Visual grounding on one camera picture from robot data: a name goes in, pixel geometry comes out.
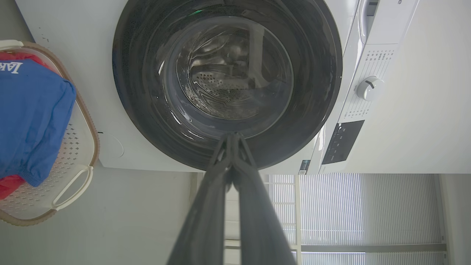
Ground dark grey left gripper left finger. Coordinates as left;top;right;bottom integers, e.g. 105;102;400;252
167;133;234;265

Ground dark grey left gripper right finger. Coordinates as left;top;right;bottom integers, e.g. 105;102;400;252
233;133;297;265

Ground round dark glass washer door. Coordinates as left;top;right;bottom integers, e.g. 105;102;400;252
112;0;343;171

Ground white washing machine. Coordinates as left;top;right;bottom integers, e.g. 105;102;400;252
15;0;420;175

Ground white window blinds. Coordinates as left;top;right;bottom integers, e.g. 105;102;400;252
269;174;448;265

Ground grey window crossbar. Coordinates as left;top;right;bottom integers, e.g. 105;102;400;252
301;243;447;253

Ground black washer display panel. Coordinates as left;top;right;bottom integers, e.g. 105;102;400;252
322;120;365;165

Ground steel perforated washer drum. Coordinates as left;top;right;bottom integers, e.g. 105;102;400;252
176;26;286;120

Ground white perforated laundry basket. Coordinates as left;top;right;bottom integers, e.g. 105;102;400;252
0;40;100;226

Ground white round control knob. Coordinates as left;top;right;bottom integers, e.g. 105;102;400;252
356;76;385;102

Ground red garment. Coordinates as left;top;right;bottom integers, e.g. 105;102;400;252
0;52;50;200

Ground blue Lakers garment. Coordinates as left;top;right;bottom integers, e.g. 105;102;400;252
0;59;77;187

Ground white detergent drawer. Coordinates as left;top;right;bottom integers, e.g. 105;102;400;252
359;0;380;45

